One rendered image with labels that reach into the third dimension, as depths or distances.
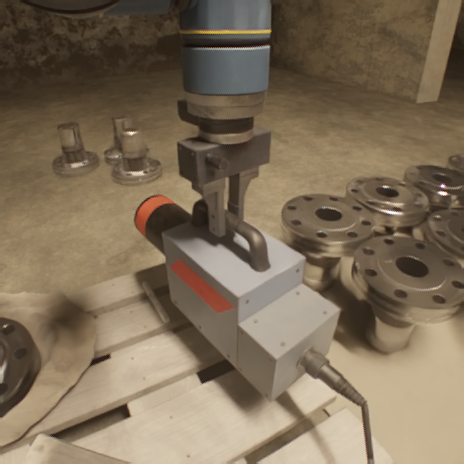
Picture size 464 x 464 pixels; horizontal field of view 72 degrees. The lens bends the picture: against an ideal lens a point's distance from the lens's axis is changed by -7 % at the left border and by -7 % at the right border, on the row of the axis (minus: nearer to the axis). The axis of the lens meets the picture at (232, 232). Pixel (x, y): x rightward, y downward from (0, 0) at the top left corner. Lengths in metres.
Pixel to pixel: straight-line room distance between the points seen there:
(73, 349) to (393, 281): 0.68
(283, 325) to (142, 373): 0.33
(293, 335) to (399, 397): 0.47
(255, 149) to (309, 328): 0.26
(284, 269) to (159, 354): 0.35
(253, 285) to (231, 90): 0.25
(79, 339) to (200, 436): 0.32
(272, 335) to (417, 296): 0.38
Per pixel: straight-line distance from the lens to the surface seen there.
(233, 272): 0.50
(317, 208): 1.00
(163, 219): 0.69
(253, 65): 0.42
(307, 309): 0.53
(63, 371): 0.74
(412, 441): 0.87
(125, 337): 0.79
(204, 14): 0.41
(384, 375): 0.93
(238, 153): 0.47
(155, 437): 0.66
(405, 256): 0.88
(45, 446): 0.60
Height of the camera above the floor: 0.73
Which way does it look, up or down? 34 degrees down
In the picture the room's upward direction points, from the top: straight up
